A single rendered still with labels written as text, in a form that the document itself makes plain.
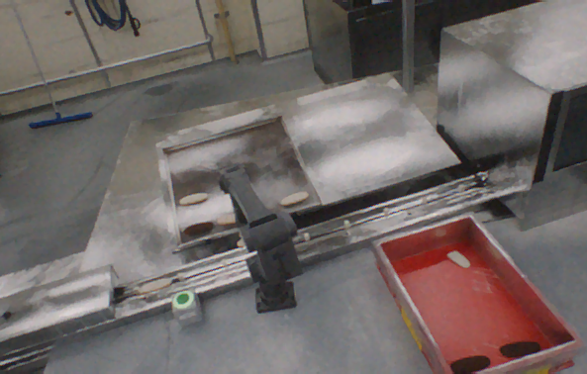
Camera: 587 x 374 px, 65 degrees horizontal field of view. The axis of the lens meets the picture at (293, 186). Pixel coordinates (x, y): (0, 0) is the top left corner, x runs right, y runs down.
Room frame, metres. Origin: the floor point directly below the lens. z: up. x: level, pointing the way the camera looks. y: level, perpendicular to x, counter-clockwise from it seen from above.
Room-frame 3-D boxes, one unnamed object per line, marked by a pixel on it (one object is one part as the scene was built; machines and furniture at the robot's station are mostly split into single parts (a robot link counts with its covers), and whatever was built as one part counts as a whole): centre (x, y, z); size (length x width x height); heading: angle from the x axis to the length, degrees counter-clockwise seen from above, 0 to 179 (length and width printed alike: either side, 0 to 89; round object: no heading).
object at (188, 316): (0.88, 0.38, 0.84); 0.08 x 0.08 x 0.11; 9
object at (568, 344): (0.72, -0.38, 0.88); 0.49 x 0.34 x 0.10; 7
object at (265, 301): (0.88, 0.12, 0.86); 0.12 x 0.09 x 0.08; 89
